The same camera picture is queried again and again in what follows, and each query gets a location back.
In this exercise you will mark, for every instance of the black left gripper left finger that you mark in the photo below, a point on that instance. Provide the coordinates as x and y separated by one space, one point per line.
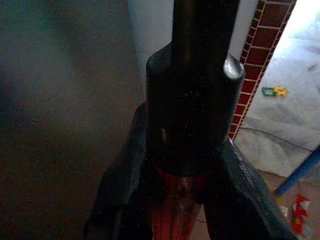
117 185

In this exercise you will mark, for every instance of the red and white crumpled wrapper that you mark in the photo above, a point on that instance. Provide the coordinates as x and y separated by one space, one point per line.
301 216

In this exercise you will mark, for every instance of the green plastic square piece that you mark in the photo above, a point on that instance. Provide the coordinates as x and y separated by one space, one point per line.
268 91

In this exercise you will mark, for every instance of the yellow plastic square piece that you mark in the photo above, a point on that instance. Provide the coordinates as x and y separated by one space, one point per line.
281 90

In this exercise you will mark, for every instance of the white plastic sheet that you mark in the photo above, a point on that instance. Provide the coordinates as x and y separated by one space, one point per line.
287 100

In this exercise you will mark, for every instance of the blue metal leg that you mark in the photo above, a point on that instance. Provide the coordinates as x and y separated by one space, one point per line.
297 172

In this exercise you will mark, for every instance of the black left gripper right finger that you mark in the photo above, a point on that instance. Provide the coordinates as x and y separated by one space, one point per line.
250 200

